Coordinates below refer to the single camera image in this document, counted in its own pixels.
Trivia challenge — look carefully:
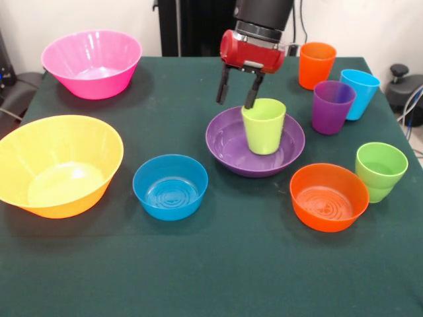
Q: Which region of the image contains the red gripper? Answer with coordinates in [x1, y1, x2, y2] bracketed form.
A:
[215, 29, 287, 110]

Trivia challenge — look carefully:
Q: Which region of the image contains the lime yellow cup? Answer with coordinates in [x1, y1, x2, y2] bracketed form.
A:
[241, 98, 287, 156]

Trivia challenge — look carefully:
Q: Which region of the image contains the purple bowl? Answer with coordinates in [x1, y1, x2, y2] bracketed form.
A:
[205, 105, 306, 178]

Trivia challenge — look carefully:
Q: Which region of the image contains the black computer tower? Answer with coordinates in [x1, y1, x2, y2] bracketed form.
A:
[0, 29, 17, 96]

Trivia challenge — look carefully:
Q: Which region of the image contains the orange cup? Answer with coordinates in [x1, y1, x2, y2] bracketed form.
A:
[299, 42, 337, 90]

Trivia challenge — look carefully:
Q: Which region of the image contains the purple cup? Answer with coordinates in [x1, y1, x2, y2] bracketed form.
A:
[311, 80, 357, 136]

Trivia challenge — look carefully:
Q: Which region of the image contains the blue cup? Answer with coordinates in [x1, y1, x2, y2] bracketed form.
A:
[340, 69, 381, 122]

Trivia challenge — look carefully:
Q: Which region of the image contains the small blue bowl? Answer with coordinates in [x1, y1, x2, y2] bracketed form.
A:
[132, 154, 210, 221]

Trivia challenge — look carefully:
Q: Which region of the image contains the small orange bowl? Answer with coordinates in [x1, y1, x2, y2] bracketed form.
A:
[289, 162, 370, 233]

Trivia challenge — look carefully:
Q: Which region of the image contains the green cup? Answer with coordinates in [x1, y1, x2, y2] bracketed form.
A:
[363, 183, 397, 204]
[355, 142, 409, 191]

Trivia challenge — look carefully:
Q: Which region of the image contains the black equipment with knob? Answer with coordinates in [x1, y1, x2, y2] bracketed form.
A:
[385, 64, 423, 115]

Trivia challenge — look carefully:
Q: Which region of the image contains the dark green tablecloth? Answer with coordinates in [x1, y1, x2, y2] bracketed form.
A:
[0, 55, 423, 317]

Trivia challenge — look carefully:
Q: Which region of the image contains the large pink bowl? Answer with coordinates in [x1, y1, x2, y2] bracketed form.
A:
[40, 29, 143, 100]

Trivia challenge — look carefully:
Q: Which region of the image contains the large orange yellow bowl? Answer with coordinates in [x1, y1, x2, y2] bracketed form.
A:
[0, 114, 125, 219]

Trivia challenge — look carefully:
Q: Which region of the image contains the blue cable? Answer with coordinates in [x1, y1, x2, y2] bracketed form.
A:
[398, 84, 423, 139]

